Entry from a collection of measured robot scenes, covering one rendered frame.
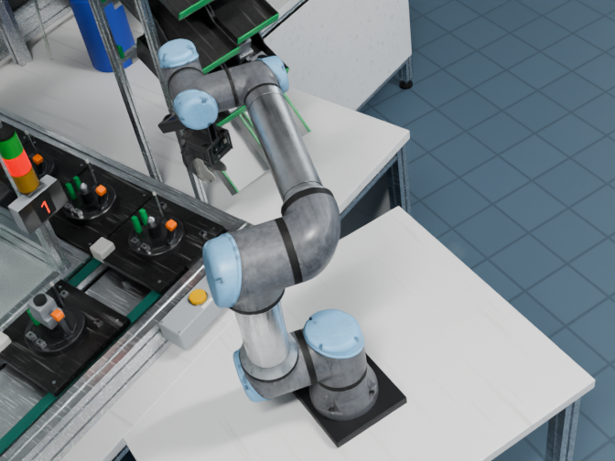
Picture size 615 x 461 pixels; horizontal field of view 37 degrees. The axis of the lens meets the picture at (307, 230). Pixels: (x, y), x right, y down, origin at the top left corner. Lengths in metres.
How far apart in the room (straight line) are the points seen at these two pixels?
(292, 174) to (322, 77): 2.00
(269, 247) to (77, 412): 0.79
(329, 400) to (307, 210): 0.59
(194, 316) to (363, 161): 0.72
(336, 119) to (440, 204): 1.03
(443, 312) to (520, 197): 1.54
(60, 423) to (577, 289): 1.94
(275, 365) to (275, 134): 0.46
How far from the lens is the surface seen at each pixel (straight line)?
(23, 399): 2.22
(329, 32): 3.53
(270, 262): 1.49
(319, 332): 1.87
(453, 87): 4.20
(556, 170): 3.79
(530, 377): 2.10
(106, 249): 2.33
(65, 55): 3.29
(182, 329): 2.14
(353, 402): 1.98
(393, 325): 2.18
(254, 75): 1.75
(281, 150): 1.63
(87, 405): 2.13
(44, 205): 2.17
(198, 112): 1.74
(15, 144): 2.06
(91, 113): 2.99
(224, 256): 1.49
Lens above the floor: 2.59
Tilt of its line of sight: 46 degrees down
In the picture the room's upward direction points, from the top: 11 degrees counter-clockwise
